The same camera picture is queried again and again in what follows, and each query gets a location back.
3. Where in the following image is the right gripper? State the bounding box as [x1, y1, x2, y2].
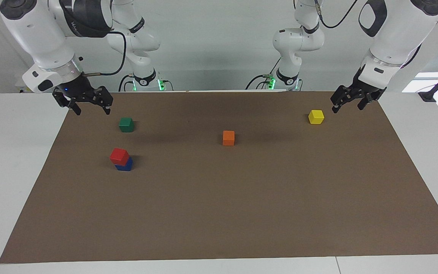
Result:
[52, 73, 114, 116]

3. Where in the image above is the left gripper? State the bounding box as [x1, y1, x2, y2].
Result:
[330, 69, 387, 114]

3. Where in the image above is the yellow block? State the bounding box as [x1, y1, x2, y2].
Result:
[308, 109, 325, 125]

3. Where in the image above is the green block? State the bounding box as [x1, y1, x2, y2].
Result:
[119, 117, 135, 133]

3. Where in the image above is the red block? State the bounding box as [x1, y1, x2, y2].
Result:
[109, 148, 130, 166]

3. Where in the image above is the blue block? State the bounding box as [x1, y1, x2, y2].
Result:
[114, 157, 133, 172]

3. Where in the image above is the black cable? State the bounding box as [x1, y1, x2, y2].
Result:
[313, 0, 359, 29]
[245, 57, 282, 91]
[118, 74, 135, 92]
[83, 30, 127, 76]

